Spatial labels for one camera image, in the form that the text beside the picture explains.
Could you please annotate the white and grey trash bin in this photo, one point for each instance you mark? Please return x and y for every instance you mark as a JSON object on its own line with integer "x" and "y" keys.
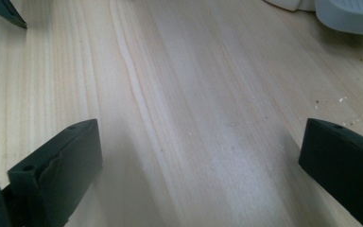
{"x": 349, "y": 15}

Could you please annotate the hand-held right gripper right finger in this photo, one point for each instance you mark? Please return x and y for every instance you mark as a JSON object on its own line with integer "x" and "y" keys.
{"x": 346, "y": 167}

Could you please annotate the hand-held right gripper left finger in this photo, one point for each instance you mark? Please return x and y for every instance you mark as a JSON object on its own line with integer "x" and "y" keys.
{"x": 60, "y": 170}

